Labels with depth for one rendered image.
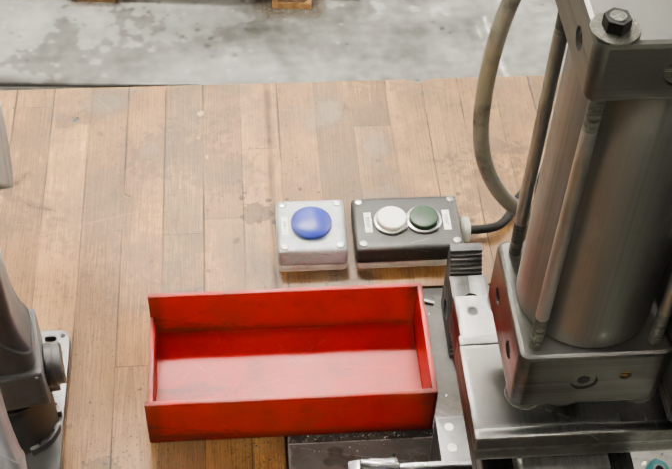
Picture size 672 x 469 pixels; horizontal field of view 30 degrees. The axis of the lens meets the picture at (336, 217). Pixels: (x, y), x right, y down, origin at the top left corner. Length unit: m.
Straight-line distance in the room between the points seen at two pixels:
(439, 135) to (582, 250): 0.71
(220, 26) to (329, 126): 1.54
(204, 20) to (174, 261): 1.70
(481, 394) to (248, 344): 0.40
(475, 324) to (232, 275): 0.39
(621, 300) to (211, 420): 0.49
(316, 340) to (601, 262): 0.54
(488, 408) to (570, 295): 0.14
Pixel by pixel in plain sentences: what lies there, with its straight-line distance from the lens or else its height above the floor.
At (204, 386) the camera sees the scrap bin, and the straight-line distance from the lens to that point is 1.15.
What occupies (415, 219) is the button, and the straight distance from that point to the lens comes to 1.23.
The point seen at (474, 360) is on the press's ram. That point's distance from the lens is 0.84.
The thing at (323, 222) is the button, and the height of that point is 0.94.
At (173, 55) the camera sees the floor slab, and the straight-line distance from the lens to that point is 2.82.
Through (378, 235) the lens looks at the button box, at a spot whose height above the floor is 0.93.
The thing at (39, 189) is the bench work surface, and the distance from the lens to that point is 1.33.
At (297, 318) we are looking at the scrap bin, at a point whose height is 0.92.
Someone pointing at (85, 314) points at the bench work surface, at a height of 0.90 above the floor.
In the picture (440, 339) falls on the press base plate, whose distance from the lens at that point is 1.19.
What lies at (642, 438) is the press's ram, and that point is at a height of 1.17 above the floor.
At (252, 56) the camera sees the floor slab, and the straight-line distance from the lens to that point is 2.81.
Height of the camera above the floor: 1.86
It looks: 49 degrees down
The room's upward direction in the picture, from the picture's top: 2 degrees clockwise
